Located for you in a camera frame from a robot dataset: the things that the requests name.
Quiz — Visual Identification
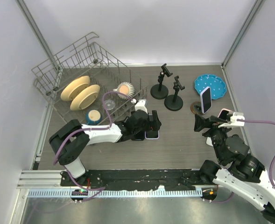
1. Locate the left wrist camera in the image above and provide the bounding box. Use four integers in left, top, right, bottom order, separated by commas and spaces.
131, 99, 148, 113

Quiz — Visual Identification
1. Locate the purple cable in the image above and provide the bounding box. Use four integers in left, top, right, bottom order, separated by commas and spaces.
52, 91, 134, 165
236, 118, 275, 201

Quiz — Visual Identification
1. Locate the beige plate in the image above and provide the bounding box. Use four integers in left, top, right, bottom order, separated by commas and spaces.
61, 76, 90, 101
70, 84, 100, 111

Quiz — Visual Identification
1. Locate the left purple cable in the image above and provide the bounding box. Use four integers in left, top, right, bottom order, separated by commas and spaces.
52, 91, 134, 165

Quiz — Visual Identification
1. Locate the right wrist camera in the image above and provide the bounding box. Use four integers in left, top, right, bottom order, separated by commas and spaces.
218, 111, 245, 128

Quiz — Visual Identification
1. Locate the white cable duct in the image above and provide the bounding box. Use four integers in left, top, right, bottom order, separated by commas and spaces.
28, 188, 203, 198

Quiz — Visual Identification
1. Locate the blue mug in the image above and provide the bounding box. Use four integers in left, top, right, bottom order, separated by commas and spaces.
85, 110, 102, 125

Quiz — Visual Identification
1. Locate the purple case phone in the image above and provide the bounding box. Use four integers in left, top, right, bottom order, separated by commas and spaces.
145, 131, 160, 140

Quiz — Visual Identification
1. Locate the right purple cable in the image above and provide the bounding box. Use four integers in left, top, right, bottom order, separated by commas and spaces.
236, 118, 275, 201

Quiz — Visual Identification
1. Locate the beige plate rear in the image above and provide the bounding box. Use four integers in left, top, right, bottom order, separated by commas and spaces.
61, 76, 90, 101

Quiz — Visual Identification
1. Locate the black phone stand tall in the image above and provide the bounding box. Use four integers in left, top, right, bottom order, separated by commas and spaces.
164, 76, 185, 111

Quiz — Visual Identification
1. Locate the blue polka dot plate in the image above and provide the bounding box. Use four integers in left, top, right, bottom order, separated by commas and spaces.
194, 74, 227, 100

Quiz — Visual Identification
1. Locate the white phone stand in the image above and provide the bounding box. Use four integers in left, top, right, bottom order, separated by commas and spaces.
206, 137, 213, 147

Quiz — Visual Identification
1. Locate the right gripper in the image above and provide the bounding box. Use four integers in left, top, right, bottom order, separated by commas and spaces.
193, 113, 233, 162

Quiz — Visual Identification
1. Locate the black phone stand short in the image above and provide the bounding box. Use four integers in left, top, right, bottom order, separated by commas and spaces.
150, 63, 173, 99

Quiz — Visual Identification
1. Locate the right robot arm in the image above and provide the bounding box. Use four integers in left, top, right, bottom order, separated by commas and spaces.
194, 111, 275, 224

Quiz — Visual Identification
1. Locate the black phone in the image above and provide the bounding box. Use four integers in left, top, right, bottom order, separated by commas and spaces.
131, 132, 145, 141

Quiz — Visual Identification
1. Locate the grey wire dish rack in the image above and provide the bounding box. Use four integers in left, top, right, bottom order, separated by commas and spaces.
32, 32, 148, 124

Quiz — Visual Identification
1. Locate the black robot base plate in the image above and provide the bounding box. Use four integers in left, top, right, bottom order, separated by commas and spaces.
60, 168, 212, 191

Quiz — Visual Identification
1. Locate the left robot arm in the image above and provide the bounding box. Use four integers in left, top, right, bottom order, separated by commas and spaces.
49, 110, 162, 186

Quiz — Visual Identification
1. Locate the beige plate front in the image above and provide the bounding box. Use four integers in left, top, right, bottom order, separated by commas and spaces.
70, 84, 100, 111

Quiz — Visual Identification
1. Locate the ribbed white mug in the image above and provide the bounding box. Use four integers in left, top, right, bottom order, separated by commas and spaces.
113, 82, 135, 99

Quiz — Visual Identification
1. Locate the clear glass cup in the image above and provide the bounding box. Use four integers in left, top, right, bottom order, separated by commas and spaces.
103, 99, 116, 111

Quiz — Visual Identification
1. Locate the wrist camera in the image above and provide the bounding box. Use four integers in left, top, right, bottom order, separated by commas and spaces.
218, 111, 245, 128
131, 99, 148, 113

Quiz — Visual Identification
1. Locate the pink case phone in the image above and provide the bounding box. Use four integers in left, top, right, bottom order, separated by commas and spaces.
218, 108, 231, 120

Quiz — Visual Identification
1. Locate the lavender phone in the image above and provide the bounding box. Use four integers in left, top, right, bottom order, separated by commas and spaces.
200, 86, 212, 114

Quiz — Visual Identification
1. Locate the wooden base phone stand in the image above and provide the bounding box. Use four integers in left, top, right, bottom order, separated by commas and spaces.
190, 101, 203, 115

